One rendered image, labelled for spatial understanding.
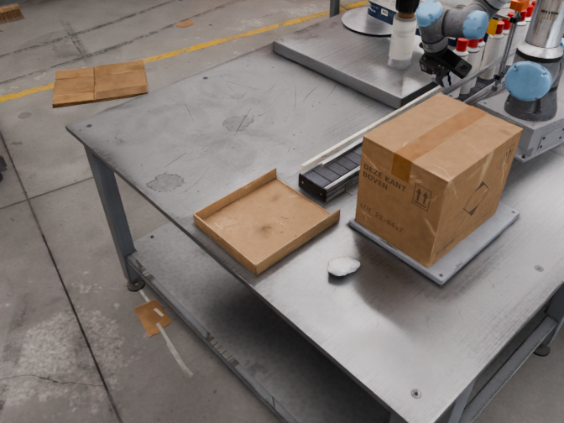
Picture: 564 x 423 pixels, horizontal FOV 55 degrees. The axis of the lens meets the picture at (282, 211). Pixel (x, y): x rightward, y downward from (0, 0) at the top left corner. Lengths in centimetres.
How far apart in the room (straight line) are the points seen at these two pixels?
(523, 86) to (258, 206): 79
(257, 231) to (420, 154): 48
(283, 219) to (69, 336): 124
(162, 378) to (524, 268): 137
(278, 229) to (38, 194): 195
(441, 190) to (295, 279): 41
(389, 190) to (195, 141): 75
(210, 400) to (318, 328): 95
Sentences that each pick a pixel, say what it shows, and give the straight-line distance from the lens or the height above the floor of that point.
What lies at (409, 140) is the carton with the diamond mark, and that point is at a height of 112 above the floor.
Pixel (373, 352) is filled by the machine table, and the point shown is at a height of 83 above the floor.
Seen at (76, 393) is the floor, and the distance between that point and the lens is 226.
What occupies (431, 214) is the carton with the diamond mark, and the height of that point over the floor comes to 101.
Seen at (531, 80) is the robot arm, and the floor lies 113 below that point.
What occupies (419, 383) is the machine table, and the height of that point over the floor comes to 83.
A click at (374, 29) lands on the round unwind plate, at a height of 89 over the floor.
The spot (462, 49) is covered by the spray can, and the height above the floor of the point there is 106.
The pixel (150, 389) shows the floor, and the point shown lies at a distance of 218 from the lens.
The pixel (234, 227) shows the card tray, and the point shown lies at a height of 83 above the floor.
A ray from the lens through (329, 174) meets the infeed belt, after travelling 156.
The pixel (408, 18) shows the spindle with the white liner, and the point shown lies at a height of 107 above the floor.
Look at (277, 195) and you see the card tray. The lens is 155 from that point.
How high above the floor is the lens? 183
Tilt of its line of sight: 41 degrees down
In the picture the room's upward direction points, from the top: 1 degrees counter-clockwise
